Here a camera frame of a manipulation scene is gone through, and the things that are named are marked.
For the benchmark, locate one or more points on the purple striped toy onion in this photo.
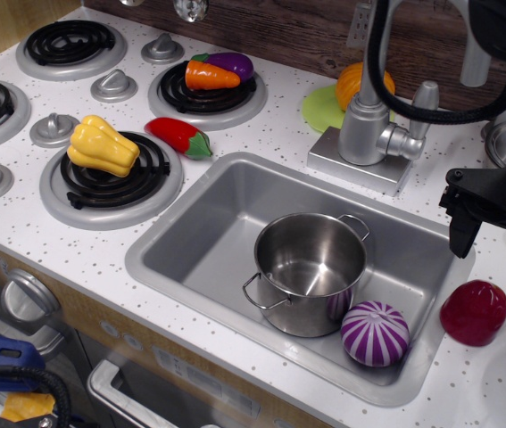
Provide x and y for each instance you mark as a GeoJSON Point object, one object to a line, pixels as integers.
{"type": "Point", "coordinates": [375, 334]}

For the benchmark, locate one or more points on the yellow cloth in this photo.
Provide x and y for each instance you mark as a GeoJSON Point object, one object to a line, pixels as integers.
{"type": "Point", "coordinates": [20, 406]}

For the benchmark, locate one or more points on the orange toy pumpkin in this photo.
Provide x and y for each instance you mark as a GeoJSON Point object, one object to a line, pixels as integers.
{"type": "Point", "coordinates": [348, 84]}

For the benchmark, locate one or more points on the light green round mat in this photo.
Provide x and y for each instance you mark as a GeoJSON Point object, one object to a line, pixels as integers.
{"type": "Point", "coordinates": [321, 110]}

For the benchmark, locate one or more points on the back right black burner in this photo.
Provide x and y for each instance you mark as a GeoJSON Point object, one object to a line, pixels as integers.
{"type": "Point", "coordinates": [208, 110]}

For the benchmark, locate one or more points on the grey toy sink basin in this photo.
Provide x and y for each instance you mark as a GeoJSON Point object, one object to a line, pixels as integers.
{"type": "Point", "coordinates": [200, 253]}

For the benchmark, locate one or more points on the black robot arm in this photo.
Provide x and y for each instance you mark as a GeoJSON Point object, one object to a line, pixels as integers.
{"type": "Point", "coordinates": [488, 23]}

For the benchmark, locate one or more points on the back left black burner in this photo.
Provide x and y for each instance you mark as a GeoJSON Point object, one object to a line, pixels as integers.
{"type": "Point", "coordinates": [70, 50]}

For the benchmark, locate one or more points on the orange toy carrot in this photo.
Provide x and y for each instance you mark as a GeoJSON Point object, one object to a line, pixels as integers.
{"type": "Point", "coordinates": [204, 76]}

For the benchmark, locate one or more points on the red toy sweet potato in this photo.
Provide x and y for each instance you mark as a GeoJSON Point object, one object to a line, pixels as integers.
{"type": "Point", "coordinates": [474, 313]}

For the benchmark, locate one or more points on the front right black burner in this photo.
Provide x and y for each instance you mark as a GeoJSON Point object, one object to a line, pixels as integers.
{"type": "Point", "coordinates": [93, 199]}

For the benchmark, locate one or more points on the steel pot at right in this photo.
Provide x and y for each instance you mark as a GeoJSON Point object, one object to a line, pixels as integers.
{"type": "Point", "coordinates": [494, 136]}

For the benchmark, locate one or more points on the silver oven dial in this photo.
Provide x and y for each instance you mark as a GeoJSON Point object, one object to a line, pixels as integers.
{"type": "Point", "coordinates": [26, 299]}

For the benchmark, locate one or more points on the purple toy eggplant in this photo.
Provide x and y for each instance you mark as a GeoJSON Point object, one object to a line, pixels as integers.
{"type": "Point", "coordinates": [238, 63]}

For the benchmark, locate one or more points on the red toy chili pepper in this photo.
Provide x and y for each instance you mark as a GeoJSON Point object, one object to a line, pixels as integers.
{"type": "Point", "coordinates": [183, 137]}

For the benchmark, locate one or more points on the stainless steel pot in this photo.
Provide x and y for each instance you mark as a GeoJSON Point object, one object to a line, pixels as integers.
{"type": "Point", "coordinates": [308, 265]}

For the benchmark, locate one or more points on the blue clamp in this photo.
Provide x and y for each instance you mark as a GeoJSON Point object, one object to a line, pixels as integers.
{"type": "Point", "coordinates": [17, 354]}

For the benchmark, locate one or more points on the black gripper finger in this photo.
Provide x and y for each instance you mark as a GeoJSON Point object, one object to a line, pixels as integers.
{"type": "Point", "coordinates": [463, 231]}

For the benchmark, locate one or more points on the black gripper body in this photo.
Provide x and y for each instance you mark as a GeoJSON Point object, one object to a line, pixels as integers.
{"type": "Point", "coordinates": [473, 197]}

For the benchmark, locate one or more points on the yellow toy bell pepper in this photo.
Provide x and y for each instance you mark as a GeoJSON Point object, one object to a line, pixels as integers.
{"type": "Point", "coordinates": [95, 144]}

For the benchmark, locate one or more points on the hanging silver utensil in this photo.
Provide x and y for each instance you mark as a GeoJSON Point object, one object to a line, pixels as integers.
{"type": "Point", "coordinates": [191, 10]}
{"type": "Point", "coordinates": [132, 3]}

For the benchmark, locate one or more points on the silver oven door handle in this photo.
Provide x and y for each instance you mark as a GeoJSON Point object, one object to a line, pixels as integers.
{"type": "Point", "coordinates": [99, 385]}

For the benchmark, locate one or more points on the silver toy faucet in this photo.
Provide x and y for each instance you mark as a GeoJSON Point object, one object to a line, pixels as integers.
{"type": "Point", "coordinates": [369, 149]}

